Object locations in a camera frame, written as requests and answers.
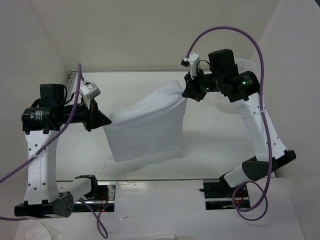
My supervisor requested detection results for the white skirt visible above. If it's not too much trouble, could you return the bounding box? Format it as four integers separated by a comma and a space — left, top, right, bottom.
103, 80, 188, 162

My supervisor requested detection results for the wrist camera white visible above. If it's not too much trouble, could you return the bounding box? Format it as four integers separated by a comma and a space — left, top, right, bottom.
180, 52, 200, 79
80, 82, 101, 101

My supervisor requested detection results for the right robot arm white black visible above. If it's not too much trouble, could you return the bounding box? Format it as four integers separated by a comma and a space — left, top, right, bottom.
181, 49, 297, 197

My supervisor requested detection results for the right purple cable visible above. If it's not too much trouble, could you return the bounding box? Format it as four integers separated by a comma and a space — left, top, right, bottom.
186, 26, 272, 221

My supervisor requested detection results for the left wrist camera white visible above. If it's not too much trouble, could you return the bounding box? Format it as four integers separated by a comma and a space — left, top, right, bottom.
80, 82, 101, 101

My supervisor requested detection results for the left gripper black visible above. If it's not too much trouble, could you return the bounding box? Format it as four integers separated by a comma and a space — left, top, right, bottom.
59, 95, 112, 131

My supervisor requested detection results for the aluminium table edge rail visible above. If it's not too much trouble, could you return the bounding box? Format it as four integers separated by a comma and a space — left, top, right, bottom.
66, 71, 78, 100

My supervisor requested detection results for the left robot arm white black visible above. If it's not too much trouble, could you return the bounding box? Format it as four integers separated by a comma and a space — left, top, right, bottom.
14, 83, 111, 219

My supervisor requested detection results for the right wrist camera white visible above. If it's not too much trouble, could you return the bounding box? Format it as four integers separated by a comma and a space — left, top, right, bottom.
180, 52, 200, 79

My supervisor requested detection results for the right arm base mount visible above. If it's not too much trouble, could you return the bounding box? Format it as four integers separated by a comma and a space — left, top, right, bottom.
199, 179, 251, 211

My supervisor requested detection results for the white perforated plastic basket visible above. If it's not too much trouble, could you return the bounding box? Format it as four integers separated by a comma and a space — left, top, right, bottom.
214, 57, 258, 106

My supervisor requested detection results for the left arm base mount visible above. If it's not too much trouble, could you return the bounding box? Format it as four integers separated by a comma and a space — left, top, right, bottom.
80, 181, 116, 213

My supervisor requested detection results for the crumpled white tissue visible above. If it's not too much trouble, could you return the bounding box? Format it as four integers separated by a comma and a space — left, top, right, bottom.
25, 223, 63, 240

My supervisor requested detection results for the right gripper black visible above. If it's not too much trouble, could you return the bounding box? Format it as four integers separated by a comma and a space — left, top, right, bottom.
183, 65, 222, 101

